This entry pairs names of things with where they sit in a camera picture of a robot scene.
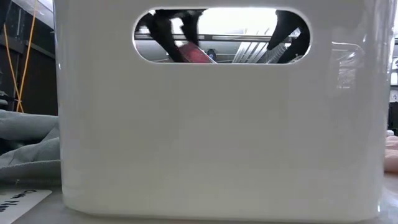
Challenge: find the red block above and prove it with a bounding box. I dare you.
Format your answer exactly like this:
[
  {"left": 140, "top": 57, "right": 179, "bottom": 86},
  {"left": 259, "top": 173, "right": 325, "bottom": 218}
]
[{"left": 178, "top": 42, "right": 218, "bottom": 64}]

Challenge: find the white plastic bin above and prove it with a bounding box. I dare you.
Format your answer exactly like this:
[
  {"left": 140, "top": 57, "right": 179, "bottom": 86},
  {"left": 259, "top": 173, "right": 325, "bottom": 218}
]
[{"left": 53, "top": 0, "right": 396, "bottom": 223}]

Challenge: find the pale pink cloth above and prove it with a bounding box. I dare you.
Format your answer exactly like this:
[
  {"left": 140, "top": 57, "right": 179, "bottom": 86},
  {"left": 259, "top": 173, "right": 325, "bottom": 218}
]
[{"left": 384, "top": 135, "right": 398, "bottom": 174}]

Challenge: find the grey cloth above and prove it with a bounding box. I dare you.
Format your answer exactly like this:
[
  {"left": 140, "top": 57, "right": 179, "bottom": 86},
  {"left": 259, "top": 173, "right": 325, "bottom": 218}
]
[{"left": 0, "top": 108, "right": 62, "bottom": 187}]

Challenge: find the white label card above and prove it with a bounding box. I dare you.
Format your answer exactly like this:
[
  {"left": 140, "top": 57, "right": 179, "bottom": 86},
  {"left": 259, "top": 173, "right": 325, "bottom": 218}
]
[{"left": 0, "top": 189, "right": 53, "bottom": 224}]

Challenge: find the yellow cable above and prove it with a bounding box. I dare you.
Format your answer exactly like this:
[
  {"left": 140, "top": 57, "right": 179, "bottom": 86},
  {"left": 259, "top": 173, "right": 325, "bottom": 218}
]
[{"left": 2, "top": 0, "right": 39, "bottom": 113}]

